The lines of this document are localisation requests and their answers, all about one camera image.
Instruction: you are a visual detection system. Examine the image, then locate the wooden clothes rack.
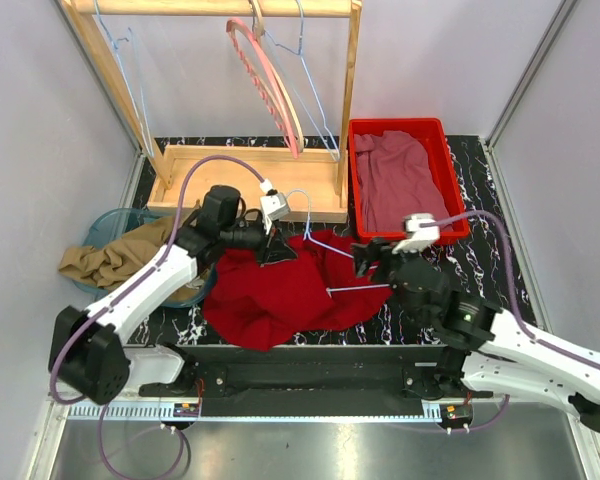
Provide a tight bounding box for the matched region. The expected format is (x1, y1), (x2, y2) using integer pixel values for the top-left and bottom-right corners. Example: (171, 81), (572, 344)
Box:
(60, 1), (362, 223)

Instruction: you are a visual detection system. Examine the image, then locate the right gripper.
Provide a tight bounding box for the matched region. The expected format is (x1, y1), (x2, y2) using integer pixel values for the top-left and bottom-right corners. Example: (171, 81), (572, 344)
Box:
(349, 236), (424, 325)

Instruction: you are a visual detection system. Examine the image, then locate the red pleated skirt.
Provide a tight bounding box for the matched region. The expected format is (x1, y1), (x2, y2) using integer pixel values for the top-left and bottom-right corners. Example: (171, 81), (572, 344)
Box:
(202, 230), (391, 351)

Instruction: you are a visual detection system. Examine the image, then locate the tan garment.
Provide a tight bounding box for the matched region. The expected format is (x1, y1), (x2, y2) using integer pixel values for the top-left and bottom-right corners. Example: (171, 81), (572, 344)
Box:
(58, 199), (216, 306)

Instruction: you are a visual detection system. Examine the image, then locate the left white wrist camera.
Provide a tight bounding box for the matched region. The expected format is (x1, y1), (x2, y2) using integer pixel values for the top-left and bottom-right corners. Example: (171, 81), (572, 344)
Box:
(260, 179), (291, 234)

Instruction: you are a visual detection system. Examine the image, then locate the teal plastic basket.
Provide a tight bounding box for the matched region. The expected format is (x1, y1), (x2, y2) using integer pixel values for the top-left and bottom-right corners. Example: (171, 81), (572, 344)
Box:
(79, 207), (216, 307)

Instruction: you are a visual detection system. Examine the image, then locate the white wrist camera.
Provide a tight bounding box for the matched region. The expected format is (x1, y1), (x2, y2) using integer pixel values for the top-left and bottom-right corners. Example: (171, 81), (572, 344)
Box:
(392, 213), (440, 255)
(260, 179), (291, 234)

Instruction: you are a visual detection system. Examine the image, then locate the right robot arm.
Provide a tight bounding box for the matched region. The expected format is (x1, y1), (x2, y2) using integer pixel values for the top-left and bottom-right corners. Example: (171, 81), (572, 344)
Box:
(352, 239), (600, 434)

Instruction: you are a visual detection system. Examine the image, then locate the red plastic bin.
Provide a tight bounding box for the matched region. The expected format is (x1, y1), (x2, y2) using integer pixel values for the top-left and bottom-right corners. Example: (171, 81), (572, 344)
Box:
(348, 118), (465, 242)

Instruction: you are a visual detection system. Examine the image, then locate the pink wooden hanger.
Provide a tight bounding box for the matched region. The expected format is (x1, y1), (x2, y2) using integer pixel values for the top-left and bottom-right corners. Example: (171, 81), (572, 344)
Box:
(226, 1), (304, 159)

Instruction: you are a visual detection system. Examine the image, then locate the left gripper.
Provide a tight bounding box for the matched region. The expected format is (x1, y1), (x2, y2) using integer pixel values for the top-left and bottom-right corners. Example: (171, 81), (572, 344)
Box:
(221, 215), (298, 267)

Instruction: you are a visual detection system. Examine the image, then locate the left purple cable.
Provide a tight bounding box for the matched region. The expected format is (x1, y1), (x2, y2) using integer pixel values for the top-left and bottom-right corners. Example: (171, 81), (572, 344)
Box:
(47, 154), (276, 405)

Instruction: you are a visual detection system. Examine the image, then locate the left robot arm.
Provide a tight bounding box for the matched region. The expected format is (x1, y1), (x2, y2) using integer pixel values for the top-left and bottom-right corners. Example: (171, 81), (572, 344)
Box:
(49, 185), (292, 405)

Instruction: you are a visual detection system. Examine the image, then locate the mauve cloth in bin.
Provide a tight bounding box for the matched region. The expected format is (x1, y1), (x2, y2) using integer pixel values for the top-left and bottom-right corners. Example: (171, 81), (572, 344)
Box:
(354, 131), (449, 233)

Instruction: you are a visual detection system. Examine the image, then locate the blue wire hanger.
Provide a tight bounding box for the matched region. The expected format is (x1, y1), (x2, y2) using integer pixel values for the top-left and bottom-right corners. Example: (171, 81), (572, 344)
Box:
(285, 188), (388, 296)
(264, 0), (340, 162)
(92, 0), (155, 158)

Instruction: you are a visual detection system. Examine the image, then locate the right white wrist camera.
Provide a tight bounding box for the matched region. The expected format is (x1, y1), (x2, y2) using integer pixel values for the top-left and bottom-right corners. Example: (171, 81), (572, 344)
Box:
(392, 213), (440, 255)

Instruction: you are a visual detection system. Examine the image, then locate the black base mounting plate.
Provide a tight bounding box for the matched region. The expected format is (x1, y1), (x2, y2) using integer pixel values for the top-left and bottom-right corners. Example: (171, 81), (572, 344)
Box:
(139, 345), (468, 422)

